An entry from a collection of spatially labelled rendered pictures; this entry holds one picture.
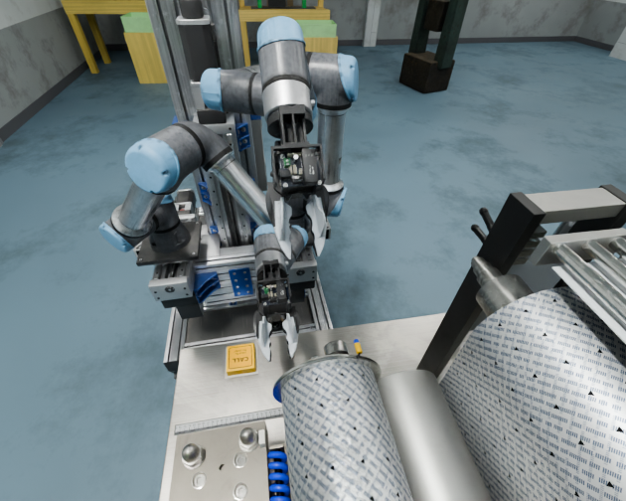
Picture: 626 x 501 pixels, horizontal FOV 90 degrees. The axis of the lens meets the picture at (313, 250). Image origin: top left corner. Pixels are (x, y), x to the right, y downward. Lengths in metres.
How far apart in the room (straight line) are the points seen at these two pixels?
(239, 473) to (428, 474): 0.33
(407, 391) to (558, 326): 0.20
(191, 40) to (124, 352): 1.65
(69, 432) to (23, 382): 0.44
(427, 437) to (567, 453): 0.15
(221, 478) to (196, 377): 0.30
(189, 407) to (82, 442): 1.19
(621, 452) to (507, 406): 0.10
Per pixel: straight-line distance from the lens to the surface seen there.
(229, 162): 0.91
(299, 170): 0.46
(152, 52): 6.38
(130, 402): 1.99
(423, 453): 0.48
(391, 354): 0.90
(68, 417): 2.11
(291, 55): 0.55
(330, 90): 0.99
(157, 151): 0.80
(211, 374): 0.88
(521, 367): 0.40
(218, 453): 0.68
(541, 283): 0.64
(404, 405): 0.49
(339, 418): 0.38
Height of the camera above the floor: 1.67
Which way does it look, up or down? 44 degrees down
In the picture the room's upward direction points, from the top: 2 degrees clockwise
